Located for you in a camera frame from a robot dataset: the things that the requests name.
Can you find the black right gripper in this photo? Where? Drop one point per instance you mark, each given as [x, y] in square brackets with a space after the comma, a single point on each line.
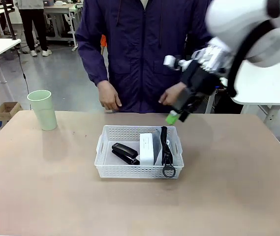
[200, 79]

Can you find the white rectangular clock device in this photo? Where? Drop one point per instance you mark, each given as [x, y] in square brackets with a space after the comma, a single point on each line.
[146, 150]

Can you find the black stapler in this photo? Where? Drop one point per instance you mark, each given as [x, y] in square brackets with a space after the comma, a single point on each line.
[126, 152]

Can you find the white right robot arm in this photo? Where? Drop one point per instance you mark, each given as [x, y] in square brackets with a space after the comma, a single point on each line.
[253, 22]

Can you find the person's right forearm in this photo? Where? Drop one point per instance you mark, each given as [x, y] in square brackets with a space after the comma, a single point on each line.
[90, 59]

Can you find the white perforated plastic basket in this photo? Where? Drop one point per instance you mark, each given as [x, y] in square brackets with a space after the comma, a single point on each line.
[120, 169]

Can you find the person's left hand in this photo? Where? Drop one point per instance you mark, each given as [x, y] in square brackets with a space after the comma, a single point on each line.
[171, 94]

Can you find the person's right hand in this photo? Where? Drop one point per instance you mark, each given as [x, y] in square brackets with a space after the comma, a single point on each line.
[109, 94]

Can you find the grey pouch with black zipper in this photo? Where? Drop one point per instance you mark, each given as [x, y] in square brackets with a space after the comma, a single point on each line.
[165, 152]

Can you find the person in purple jacket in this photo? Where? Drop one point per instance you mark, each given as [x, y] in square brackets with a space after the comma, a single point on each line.
[137, 49]

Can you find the orange garment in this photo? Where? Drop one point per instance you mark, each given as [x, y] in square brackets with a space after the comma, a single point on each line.
[103, 43]

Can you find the pale green plastic cup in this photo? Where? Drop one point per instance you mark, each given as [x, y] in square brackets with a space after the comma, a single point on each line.
[43, 110]

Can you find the background workbench with white legs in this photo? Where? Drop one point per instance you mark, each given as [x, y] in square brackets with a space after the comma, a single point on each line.
[61, 14]

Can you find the background person in black trousers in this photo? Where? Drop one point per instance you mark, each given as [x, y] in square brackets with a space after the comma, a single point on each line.
[32, 22]

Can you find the brown cardboard box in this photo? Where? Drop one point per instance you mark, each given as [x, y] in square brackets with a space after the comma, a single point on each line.
[5, 110]

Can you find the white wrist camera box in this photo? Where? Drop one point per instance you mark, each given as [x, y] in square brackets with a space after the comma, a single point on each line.
[171, 62]

